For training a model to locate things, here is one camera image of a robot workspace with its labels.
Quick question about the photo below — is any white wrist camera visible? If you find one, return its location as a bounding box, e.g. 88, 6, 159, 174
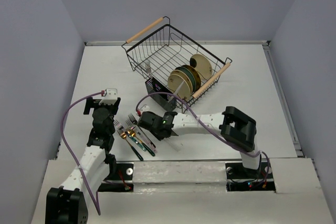
136, 104, 150, 116
99, 88, 118, 105

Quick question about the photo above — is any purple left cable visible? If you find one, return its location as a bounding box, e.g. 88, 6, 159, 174
59, 91, 132, 216

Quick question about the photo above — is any beige plate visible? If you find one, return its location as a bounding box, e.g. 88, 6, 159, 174
190, 54, 213, 80
171, 70, 193, 93
167, 74, 191, 100

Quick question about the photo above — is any gold rimmed dark plate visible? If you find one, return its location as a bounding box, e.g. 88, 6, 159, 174
181, 65, 202, 91

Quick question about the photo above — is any gold fork dark green handle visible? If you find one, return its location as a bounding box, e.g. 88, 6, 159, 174
113, 119, 144, 162

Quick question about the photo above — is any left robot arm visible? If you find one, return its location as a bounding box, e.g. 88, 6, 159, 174
45, 89, 121, 223

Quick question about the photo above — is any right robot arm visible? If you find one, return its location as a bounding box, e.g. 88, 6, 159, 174
138, 106, 261, 178

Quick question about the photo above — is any beige plate in front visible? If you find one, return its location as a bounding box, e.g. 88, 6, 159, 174
167, 74, 191, 100

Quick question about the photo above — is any plain silver fork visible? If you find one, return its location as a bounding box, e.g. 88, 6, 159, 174
127, 113, 138, 129

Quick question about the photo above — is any black perforated cutlery holder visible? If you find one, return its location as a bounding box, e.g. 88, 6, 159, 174
145, 77, 176, 112

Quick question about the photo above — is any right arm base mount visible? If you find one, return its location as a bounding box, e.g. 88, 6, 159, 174
225, 162, 276, 192

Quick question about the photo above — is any silver fork teal handle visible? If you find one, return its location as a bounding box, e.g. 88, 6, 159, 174
126, 126, 147, 151

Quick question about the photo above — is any silver fork pink handle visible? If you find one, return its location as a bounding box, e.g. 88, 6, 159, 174
136, 127, 157, 153

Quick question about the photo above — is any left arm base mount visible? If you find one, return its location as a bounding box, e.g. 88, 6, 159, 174
98, 163, 134, 193

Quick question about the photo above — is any black wire dish rack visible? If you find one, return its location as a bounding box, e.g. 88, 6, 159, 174
122, 16, 232, 113

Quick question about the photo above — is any dark green plate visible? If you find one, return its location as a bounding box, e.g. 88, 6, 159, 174
175, 67, 200, 91

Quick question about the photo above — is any beige plate at back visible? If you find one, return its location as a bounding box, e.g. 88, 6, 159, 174
190, 54, 213, 80

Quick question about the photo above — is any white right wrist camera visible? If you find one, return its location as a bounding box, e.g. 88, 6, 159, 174
136, 104, 150, 116

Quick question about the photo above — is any beige plate in middle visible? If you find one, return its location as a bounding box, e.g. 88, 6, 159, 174
171, 70, 193, 93

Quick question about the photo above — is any black fork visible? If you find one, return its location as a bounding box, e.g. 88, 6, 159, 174
145, 60, 153, 85

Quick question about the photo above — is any clear chopstick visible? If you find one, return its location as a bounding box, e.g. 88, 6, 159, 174
166, 140, 181, 152
168, 81, 185, 102

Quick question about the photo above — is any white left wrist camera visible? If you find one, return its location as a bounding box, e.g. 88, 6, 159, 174
99, 88, 118, 105

